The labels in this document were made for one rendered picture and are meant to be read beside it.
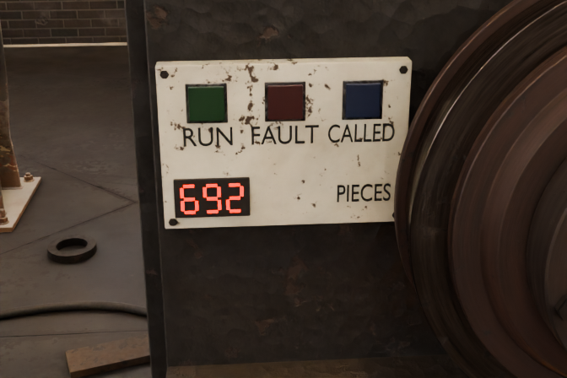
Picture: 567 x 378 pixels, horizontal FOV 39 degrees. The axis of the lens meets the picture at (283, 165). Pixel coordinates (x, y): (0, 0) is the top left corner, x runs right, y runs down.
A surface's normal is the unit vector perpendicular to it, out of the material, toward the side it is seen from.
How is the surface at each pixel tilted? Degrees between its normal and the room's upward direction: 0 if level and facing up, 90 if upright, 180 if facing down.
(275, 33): 90
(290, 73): 90
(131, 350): 0
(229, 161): 90
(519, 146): 64
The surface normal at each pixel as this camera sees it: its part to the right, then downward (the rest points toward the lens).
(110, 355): 0.00, -0.93
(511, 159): -0.79, -0.16
